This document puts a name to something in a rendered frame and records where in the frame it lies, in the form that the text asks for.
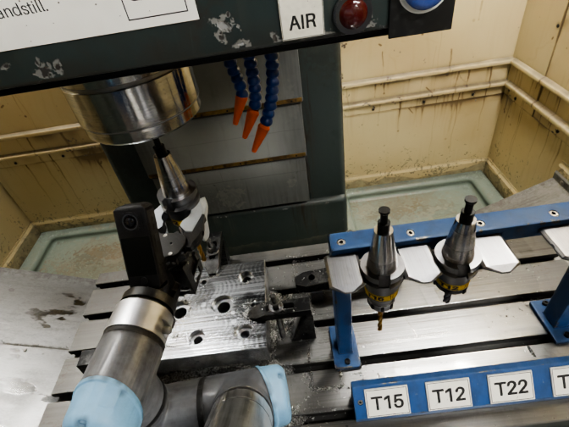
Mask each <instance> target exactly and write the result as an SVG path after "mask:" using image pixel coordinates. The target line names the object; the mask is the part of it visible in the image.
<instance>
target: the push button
mask: <svg viewBox="0 0 569 427"><path fill-rule="evenodd" d="M440 1H441V0H406V2H407V3H408V4H409V5H410V6H411V7H412V8H414V9H417V10H427V9H430V8H432V7H434V6H436V5H437V4H438V3H439V2H440Z"/></svg>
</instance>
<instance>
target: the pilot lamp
mask: <svg viewBox="0 0 569 427"><path fill-rule="evenodd" d="M339 17H340V23H341V24H342V25H343V26H344V27H345V28H346V29H350V30H354V29H356V28H358V27H360V26H361V25H362V24H363V23H364V22H365V20H366V18H367V5H366V4H365V3H364V1H362V0H347V1H346V2H345V3H344V4H343V5H342V7H341V9H340V15H339Z"/></svg>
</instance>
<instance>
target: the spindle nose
mask: <svg viewBox="0 0 569 427"><path fill-rule="evenodd" d="M60 89H61V91H62V93H63V95H64V96H65V98H66V100H67V102H68V104H69V106H70V107H71V109H72V111H73V113H74V115H75V117H76V118H77V120H78V122H79V124H80V126H81V127H82V128H83V129H84V130H85V132H86V134H87V135H88V137H89V138H90V139H92V140H93V141H96V142H99V143H101V144H105V145H111V146H123V145H132V144H137V143H142V142H145V141H150V140H154V139H157V138H159V137H161V136H165V135H167V134H169V133H171V132H173V131H175V130H178V129H179V128H180V127H182V126H183V125H185V124H186V123H188V122H189V121H190V120H191V119H192V118H193V117H194V116H195V115H196V113H197V112H198V110H199V108H200V107H201V99H200V96H199V88H198V85H197V82H196V77H195V74H194V70H193V68H192V66H190V67H184V68H179V69H169V70H164V71H158V72H152V73H147V74H142V75H132V76H126V77H120V78H115V79H110V80H100V81H94V82H89V83H83V84H78V85H72V86H62V87H60Z"/></svg>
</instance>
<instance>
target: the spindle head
mask: <svg viewBox="0 0 569 427"><path fill-rule="evenodd" d="M337 1H338V0H323V19H324V34H325V35H321V36H311V37H305V38H300V39H295V40H289V41H283V37H282V30H281V24H280V17H279V5H278V0H195V3H196V8H197V12H198V15H199V19H195V20H190V21H185V22H179V23H174V24H169V25H160V26H154V27H148V28H143V29H138V30H128V31H123V32H118V33H113V34H107V35H102V36H92V37H87V38H81V39H76V40H71V41H66V42H56V43H51V44H46V45H40V46H34V47H25V48H20V49H14V50H9V51H4V52H0V97H3V96H8V95H14V94H20V93H25V92H35V91H40V90H46V89H51V88H57V87H62V86H72V85H78V84H83V83H89V82H94V81H100V80H110V79H115V78H120V77H126V76H132V75H142V74H147V73H152V72H158V71H164V70H169V69H179V68H184V67H190V66H196V65H201V64H211V63H217V62H222V61H228V60H233V59H238V58H249V57H254V56H259V55H265V54H270V53H281V52H286V51H291V50H296V49H302V48H308V47H318V46H323V45H329V44H335V43H340V42H350V41H355V40H361V39H366V38H372V37H377V36H387V35H388V34H389V0H371V3H372V5H373V15H372V18H371V20H370V22H369V24H368V25H367V27H366V28H365V29H364V30H362V31H361V32H359V33H357V34H354V35H347V34H345V33H343V32H341V31H340V30H339V29H338V28H337V27H336V25H335V23H334V18H333V12H334V6H335V4H336V3H337Z"/></svg>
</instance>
